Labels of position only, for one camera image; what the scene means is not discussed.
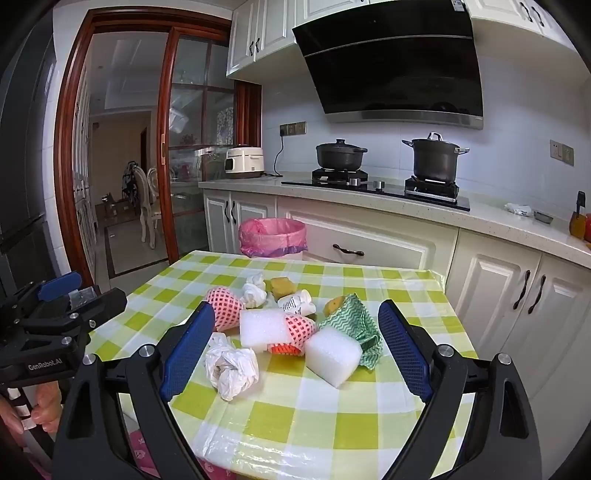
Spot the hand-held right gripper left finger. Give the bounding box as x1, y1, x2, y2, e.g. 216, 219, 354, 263
53, 301, 218, 480

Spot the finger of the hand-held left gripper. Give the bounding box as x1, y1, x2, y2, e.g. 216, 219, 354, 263
0, 271, 82, 319
21, 288, 127, 335

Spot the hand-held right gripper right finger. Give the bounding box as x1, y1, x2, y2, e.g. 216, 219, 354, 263
378, 299, 543, 480

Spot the white plastic bag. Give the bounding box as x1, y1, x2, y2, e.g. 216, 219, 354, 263
204, 332, 260, 401

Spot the green white patterned cloth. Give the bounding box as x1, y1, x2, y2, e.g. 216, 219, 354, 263
318, 293, 384, 371

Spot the red white foam net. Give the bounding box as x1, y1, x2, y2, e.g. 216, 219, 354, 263
204, 286, 245, 332
281, 314, 318, 358

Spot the thick white foam block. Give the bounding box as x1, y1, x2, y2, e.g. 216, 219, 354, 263
304, 329, 363, 388

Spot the large white tissue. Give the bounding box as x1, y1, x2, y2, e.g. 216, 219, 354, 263
241, 282, 269, 309

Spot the yellow brown sponge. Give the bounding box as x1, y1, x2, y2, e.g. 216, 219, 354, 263
270, 277, 298, 298

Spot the bin with pink bag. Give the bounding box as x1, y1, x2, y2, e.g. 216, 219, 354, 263
239, 218, 308, 260

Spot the person's left hand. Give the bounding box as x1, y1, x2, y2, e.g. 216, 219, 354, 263
0, 383, 64, 435

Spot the white hallway cabinet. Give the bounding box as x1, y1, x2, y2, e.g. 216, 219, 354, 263
71, 65, 100, 275

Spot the cardboard box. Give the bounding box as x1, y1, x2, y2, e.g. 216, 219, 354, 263
95, 191, 139, 228

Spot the white dining chair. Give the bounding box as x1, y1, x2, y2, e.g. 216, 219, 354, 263
134, 166, 163, 250

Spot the white base cabinet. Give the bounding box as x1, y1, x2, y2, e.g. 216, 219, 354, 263
202, 188, 279, 254
443, 228, 591, 416

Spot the white drawer front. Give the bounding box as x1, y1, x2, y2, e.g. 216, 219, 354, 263
276, 207, 460, 274

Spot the pink patterned cloth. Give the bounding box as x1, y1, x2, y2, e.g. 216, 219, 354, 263
127, 427, 155, 480

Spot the dark patterned garment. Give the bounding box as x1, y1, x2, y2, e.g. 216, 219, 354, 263
122, 161, 142, 205

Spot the dark refrigerator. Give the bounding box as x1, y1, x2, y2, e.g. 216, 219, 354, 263
0, 14, 63, 324

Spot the green white checked tablecloth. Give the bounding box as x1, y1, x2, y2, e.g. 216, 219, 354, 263
85, 249, 481, 480

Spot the speckled kitchen countertop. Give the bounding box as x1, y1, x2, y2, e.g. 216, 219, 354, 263
198, 172, 591, 269

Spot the black glass gas stove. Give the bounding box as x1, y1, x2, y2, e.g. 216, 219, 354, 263
281, 167, 472, 212

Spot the clear storage box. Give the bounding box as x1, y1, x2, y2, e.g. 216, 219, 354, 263
201, 148, 227, 182

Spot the glass sliding door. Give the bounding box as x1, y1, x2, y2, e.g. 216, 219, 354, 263
159, 25, 263, 265

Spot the tall dark stockpot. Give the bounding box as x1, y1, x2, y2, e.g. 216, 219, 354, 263
402, 132, 470, 183

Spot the white rice cooker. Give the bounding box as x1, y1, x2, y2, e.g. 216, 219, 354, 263
225, 145, 265, 180

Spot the black casserole pot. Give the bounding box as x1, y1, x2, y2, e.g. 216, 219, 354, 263
316, 138, 369, 169

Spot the yellow knife holder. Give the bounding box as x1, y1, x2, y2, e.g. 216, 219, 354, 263
570, 191, 587, 239

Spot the black range hood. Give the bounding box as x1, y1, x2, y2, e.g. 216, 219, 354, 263
292, 0, 485, 130

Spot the white upper cabinet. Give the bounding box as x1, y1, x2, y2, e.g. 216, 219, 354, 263
226, 0, 370, 81
464, 0, 559, 38

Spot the red wooden door frame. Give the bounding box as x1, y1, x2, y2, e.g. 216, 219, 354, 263
53, 7, 234, 289

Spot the black power cord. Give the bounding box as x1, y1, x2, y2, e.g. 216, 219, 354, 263
263, 131, 286, 178

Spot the wall switch plate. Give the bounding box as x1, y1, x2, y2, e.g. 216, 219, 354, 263
549, 138, 574, 166

